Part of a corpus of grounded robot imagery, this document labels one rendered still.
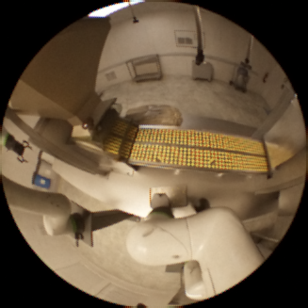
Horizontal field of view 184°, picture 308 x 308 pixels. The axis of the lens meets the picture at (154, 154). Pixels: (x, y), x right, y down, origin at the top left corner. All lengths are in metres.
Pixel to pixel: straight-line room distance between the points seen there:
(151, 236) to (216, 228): 0.10
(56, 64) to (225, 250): 0.43
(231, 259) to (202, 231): 0.07
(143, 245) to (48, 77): 0.36
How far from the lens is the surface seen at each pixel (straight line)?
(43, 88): 0.27
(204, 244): 0.18
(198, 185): 0.56
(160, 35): 3.94
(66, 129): 0.62
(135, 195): 0.58
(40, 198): 0.47
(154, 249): 0.17
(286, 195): 0.72
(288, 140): 0.59
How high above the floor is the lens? 1.34
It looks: 63 degrees down
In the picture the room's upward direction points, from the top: 24 degrees counter-clockwise
